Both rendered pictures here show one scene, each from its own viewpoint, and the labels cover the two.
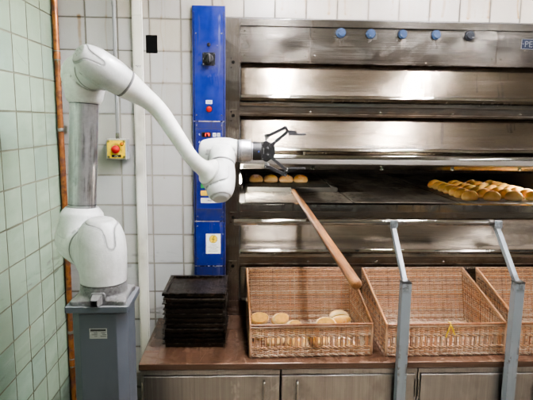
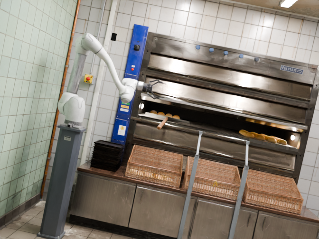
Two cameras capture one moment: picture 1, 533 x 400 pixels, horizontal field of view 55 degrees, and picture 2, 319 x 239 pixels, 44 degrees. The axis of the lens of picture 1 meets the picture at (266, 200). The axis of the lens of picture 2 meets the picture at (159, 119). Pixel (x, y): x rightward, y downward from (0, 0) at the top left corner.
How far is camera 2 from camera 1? 1.80 m
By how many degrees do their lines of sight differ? 8
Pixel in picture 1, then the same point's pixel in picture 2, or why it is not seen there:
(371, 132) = (204, 94)
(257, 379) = (126, 186)
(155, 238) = (96, 123)
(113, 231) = (81, 102)
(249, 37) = (156, 41)
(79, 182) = (72, 83)
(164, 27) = (120, 31)
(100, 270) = (73, 114)
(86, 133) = (79, 65)
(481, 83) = (259, 81)
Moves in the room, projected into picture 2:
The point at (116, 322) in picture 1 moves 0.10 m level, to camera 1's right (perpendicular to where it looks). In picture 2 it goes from (75, 135) to (86, 138)
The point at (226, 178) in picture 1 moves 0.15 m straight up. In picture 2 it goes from (129, 93) to (132, 77)
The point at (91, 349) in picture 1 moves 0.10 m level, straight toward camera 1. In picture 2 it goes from (63, 143) to (63, 145)
